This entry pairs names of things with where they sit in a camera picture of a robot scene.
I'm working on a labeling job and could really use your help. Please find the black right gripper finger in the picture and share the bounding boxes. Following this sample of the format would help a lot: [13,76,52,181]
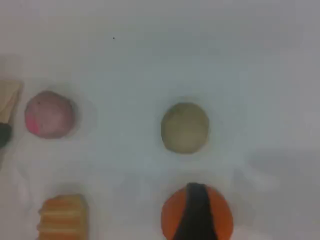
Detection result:
[172,182,218,240]

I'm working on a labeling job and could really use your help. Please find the long ridged golden bread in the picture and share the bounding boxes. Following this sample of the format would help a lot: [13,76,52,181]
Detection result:
[37,193,90,240]

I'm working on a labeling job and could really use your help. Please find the pink peach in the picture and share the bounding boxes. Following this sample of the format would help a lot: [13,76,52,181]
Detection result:
[24,90,76,140]

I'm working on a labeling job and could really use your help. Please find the white canvas bag green handles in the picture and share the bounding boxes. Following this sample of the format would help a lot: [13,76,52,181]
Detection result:
[0,79,23,171]

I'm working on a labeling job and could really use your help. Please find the orange tangerine with stem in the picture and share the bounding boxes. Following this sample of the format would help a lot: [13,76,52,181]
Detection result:
[161,183,235,240]

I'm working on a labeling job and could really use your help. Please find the round brown potato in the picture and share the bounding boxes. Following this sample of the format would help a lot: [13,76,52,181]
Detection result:
[160,102,210,155]

